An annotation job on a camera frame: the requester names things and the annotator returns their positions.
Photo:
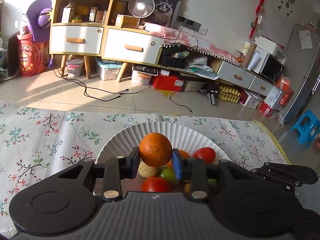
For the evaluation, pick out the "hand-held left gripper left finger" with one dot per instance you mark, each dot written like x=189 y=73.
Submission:
x=136 y=162

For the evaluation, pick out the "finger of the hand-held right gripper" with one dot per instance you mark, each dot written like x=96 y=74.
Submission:
x=287 y=175

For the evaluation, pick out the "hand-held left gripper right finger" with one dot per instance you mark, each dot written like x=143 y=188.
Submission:
x=177 y=165

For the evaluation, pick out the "large orange tomato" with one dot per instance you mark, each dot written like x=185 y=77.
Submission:
x=185 y=154

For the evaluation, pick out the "large green jujube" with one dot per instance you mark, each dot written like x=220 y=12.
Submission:
x=168 y=175

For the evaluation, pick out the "brown longan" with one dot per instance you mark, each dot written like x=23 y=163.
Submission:
x=148 y=170

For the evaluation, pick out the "large mandarin orange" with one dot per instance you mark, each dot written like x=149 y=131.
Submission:
x=155 y=150

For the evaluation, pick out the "white ribbed plate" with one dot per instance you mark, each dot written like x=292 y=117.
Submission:
x=125 y=140

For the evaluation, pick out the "red tomato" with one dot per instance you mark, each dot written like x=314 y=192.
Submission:
x=204 y=155
x=156 y=184

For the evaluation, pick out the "blue plastic stool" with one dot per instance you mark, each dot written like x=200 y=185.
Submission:
x=306 y=127

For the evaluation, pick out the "red snack box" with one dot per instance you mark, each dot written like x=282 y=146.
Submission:
x=266 y=108

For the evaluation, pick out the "blue white carton box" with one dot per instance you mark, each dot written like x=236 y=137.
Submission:
x=273 y=96

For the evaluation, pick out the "clear storage bin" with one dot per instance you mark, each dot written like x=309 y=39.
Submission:
x=108 y=70
x=141 y=78
x=75 y=68
x=192 y=86

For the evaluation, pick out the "black handheld device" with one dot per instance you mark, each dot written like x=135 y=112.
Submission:
x=210 y=91

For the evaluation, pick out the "white box with round logo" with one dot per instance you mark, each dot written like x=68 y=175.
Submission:
x=251 y=101

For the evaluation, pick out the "yellow egg tray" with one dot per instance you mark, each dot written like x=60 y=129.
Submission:
x=228 y=93

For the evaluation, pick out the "orange packet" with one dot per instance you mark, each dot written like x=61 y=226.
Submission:
x=285 y=85

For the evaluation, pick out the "floral tablecloth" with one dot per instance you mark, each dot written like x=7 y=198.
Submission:
x=50 y=135

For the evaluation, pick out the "black flat electronic device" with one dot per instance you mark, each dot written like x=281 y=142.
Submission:
x=145 y=70

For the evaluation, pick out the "pile of papers and bags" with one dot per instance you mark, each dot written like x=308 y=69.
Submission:
x=202 y=70

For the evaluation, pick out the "black case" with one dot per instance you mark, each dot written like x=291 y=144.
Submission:
x=173 y=60

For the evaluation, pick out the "low cabinet with grey drawers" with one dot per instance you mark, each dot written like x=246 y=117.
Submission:
x=237 y=76

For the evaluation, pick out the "grey refrigerator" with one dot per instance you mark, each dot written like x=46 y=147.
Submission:
x=302 y=67

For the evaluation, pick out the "black microwave oven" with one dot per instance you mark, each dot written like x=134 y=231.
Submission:
x=271 y=66

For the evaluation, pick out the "white paper roll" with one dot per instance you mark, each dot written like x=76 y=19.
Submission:
x=255 y=61

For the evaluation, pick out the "glass jar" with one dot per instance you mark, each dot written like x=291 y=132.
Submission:
x=238 y=58

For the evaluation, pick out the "pink patterned cloth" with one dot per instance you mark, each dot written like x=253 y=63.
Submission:
x=180 y=36

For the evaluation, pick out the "white appliance box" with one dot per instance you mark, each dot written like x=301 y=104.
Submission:
x=271 y=46

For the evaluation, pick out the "small purple object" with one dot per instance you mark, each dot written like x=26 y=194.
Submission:
x=51 y=63

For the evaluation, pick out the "cardboard box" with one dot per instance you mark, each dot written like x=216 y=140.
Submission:
x=125 y=21

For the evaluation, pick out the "red printed bucket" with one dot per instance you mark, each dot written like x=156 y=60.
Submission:
x=31 y=57

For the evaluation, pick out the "small pink box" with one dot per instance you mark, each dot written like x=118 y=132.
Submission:
x=102 y=16

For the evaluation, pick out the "small yellow pumpkin ornament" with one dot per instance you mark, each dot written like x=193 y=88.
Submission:
x=76 y=19

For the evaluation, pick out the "small white box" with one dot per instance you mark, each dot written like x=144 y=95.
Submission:
x=93 y=13

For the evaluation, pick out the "white desk fan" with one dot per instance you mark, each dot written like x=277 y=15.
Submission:
x=141 y=5

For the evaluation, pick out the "framed cat picture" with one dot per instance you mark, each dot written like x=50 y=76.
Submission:
x=165 y=7

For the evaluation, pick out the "black upright panel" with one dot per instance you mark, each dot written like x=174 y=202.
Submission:
x=12 y=55

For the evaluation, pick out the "white carton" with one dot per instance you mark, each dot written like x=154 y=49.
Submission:
x=67 y=13

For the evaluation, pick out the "purple plush toy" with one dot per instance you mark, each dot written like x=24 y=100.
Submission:
x=37 y=20

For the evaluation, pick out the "white wall socket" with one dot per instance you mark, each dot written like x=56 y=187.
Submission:
x=204 y=30

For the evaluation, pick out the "grey wall socket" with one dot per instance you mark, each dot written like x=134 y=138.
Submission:
x=196 y=26

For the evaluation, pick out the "red wall hanging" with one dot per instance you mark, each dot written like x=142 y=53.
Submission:
x=260 y=5

